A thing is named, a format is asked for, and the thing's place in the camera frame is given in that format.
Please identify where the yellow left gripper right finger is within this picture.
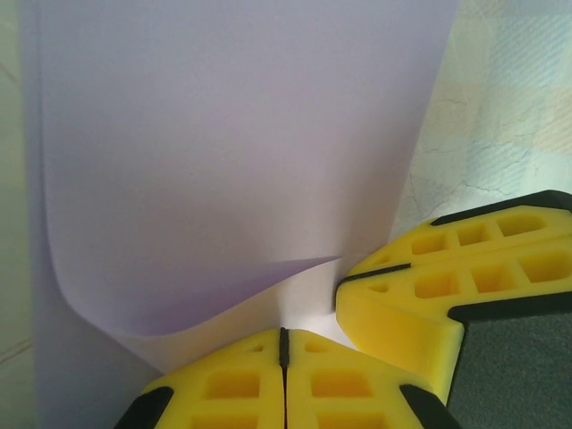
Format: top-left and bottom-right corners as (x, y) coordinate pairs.
(284, 329), (452, 429)

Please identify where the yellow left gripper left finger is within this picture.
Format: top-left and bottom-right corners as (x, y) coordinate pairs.
(114, 328), (286, 429)

